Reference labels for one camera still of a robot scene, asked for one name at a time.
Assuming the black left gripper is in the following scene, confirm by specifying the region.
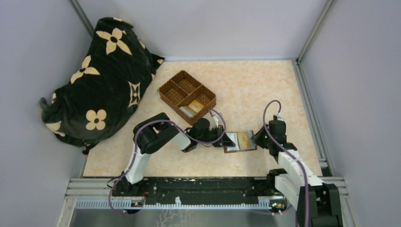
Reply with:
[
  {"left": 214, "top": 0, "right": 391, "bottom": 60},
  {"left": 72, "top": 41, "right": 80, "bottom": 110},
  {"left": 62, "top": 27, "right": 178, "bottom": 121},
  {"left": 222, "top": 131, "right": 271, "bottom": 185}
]
[{"left": 197, "top": 124, "right": 235, "bottom": 147}]

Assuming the brown leather card holder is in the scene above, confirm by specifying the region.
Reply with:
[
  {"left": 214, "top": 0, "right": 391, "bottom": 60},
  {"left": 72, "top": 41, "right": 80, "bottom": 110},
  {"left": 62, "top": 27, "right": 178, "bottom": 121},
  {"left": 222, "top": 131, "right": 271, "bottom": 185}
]
[{"left": 224, "top": 130, "right": 257, "bottom": 154}]

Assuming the gold card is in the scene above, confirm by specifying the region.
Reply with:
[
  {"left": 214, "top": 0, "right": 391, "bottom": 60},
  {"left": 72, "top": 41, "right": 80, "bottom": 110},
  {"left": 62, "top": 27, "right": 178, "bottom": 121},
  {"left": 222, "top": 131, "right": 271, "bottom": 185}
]
[{"left": 237, "top": 131, "right": 253, "bottom": 150}]

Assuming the brown woven divided basket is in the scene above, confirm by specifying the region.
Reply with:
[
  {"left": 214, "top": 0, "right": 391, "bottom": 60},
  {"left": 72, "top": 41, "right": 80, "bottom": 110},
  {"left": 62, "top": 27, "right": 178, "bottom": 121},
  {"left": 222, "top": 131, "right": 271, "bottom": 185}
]
[{"left": 157, "top": 70, "right": 217, "bottom": 125}]

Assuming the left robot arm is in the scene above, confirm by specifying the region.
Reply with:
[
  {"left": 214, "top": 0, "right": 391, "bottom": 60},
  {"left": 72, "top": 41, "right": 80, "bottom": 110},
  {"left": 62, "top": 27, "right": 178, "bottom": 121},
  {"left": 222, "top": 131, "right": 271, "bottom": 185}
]
[{"left": 121, "top": 112, "right": 235, "bottom": 196}]

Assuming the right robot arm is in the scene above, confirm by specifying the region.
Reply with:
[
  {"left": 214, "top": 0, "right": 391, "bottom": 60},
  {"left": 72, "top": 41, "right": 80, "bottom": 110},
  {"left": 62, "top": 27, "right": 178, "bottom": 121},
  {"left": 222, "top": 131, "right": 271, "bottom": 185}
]
[{"left": 252, "top": 118, "right": 343, "bottom": 227}]

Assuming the yellow card in basket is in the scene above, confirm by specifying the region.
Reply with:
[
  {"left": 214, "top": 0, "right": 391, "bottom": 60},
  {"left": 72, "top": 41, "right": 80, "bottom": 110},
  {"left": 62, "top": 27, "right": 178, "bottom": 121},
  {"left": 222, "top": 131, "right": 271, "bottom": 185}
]
[{"left": 188, "top": 100, "right": 204, "bottom": 113}]

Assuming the white card in basket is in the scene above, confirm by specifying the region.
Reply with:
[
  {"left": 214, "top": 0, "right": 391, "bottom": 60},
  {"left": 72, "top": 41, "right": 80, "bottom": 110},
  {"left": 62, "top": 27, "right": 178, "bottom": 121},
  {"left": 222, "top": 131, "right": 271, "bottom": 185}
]
[{"left": 179, "top": 106, "right": 197, "bottom": 118}]

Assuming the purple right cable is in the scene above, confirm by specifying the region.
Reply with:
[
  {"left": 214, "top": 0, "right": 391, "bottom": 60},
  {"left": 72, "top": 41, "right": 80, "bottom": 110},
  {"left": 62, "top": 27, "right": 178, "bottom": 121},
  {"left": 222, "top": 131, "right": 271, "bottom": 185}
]
[{"left": 262, "top": 100, "right": 310, "bottom": 227}]

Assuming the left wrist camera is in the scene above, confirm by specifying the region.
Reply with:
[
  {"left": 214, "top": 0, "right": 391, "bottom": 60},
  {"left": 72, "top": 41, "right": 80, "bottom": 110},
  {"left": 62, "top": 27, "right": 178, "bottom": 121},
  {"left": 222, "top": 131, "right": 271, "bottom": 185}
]
[{"left": 210, "top": 114, "right": 223, "bottom": 128}]

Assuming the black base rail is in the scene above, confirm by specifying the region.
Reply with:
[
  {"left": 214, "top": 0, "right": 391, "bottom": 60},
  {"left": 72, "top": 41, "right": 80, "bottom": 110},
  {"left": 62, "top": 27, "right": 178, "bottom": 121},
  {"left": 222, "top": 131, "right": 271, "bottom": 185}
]
[{"left": 65, "top": 177, "right": 288, "bottom": 213}]

